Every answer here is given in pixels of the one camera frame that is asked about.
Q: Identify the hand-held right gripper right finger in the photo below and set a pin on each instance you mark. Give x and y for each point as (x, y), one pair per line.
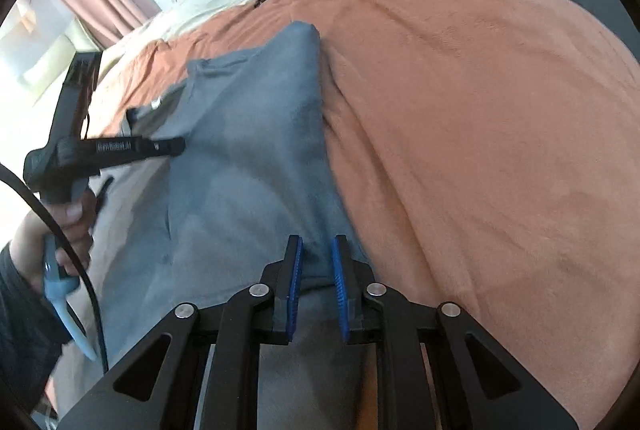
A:
(341, 300)

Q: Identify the grey t-shirt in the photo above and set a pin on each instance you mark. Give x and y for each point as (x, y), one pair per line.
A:
(250, 135)

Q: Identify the person's left forearm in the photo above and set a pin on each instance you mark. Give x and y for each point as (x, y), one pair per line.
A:
(25, 335)

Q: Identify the cream padded headboard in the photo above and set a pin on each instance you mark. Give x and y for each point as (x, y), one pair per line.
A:
(45, 55)

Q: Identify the person's left hand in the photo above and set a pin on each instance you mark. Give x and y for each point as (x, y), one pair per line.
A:
(75, 230)

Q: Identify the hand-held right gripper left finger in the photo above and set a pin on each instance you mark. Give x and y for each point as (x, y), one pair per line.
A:
(295, 290)

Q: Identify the orange blanket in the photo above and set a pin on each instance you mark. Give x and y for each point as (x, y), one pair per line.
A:
(475, 135)

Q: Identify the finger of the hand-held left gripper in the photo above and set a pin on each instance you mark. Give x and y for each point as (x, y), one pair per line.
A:
(142, 113)
(170, 146)

